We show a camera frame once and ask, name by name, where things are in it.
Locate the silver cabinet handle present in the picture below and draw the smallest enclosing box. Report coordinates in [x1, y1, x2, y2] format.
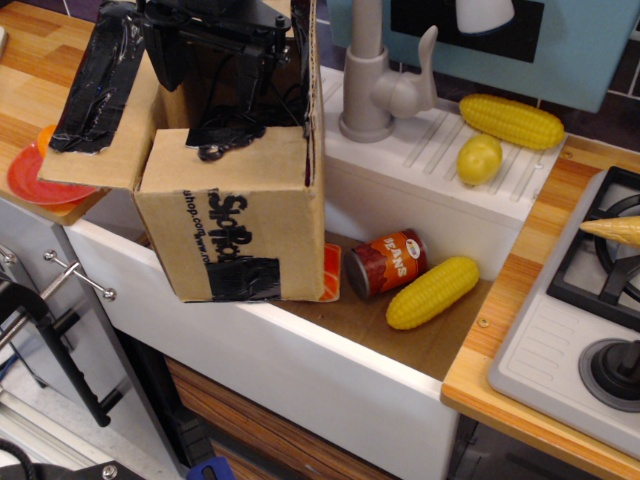
[0, 249, 118, 351]

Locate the light blue toy microwave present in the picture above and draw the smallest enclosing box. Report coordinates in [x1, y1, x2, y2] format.
[325, 0, 640, 114]

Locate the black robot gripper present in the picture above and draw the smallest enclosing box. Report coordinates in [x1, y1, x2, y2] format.
[136, 1, 291, 113]

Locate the red plastic plate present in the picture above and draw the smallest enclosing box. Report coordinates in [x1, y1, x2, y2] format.
[7, 124, 97, 206]

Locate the toy beans can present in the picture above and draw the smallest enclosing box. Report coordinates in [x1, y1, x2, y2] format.
[344, 229, 429, 300]

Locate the blue clamp handle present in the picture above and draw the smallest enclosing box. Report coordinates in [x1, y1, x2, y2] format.
[186, 457, 236, 480]

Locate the grey toy faucet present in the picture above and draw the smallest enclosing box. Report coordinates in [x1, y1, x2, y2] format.
[339, 1, 439, 143]

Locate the yellow toy potato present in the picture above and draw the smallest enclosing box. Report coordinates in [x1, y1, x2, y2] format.
[456, 134, 503, 186]

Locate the white cup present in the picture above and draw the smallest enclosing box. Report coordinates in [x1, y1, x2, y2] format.
[455, 0, 515, 35]

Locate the cardboard box with black tape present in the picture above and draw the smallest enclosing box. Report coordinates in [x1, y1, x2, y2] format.
[39, 1, 324, 302]

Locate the grey toy stove top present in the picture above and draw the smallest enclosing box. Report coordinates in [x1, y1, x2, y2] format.
[487, 166, 640, 448]

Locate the yellow ice cream cone toy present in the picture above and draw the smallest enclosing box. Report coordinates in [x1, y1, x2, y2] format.
[579, 216, 640, 248]

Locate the white toy sink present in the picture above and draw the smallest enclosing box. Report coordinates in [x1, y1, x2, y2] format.
[67, 69, 559, 479]

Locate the grey stove knob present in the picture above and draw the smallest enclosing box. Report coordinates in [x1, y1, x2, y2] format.
[579, 338, 639, 413]

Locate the yellow toy corn on drainer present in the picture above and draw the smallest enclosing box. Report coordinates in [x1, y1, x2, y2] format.
[459, 94, 565, 150]

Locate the orange salmon sushi toy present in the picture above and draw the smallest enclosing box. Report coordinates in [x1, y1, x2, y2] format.
[319, 243, 342, 303]

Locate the yellow toy corn in sink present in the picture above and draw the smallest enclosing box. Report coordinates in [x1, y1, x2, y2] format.
[386, 256, 480, 330]

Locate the black metal clamp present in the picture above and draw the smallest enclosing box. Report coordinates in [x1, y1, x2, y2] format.
[1, 279, 123, 427]

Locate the black burner grate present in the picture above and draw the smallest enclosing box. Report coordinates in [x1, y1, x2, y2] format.
[547, 167, 639, 331]

